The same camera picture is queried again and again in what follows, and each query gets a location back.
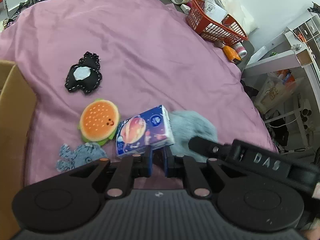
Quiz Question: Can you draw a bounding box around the blue tissue pack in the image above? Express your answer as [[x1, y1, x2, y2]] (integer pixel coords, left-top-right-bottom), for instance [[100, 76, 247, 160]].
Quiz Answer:
[[116, 105, 175, 158]]

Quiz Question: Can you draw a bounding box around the grey fluffy plush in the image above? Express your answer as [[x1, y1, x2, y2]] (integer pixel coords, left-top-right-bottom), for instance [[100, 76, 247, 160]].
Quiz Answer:
[[169, 111, 218, 163]]

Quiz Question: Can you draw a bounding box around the black felt plush toy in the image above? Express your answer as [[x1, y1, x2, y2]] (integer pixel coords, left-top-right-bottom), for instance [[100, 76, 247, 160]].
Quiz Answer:
[[65, 51, 103, 95]]

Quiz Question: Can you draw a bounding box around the hamburger plush toy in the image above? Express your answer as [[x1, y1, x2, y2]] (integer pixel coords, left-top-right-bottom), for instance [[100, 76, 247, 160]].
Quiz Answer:
[[78, 99, 120, 146]]

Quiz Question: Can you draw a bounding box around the blue denim elephant toy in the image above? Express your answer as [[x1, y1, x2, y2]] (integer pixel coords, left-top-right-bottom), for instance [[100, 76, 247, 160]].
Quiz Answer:
[[56, 142, 108, 172]]

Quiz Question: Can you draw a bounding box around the pink bed sheet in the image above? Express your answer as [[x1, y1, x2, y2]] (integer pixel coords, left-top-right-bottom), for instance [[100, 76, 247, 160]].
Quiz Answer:
[[1, 0, 276, 184]]

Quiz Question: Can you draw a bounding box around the white desk shelf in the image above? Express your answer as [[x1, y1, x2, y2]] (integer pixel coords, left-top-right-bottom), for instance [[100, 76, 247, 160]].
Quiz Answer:
[[242, 10, 319, 152]]

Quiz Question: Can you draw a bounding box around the white pink small bottle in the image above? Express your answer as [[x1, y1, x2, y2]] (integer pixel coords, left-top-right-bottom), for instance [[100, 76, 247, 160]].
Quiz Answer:
[[233, 42, 247, 59]]

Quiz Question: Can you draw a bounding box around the brown cardboard box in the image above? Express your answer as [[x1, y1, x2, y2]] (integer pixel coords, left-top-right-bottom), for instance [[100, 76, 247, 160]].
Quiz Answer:
[[1, 60, 37, 239]]

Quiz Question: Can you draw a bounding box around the red plastic basket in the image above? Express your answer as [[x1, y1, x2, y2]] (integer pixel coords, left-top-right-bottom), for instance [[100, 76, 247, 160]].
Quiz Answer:
[[186, 0, 248, 46]]

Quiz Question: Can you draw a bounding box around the white paper in basket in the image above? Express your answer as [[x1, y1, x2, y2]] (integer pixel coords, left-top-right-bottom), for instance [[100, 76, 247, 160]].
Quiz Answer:
[[204, 0, 228, 23]]

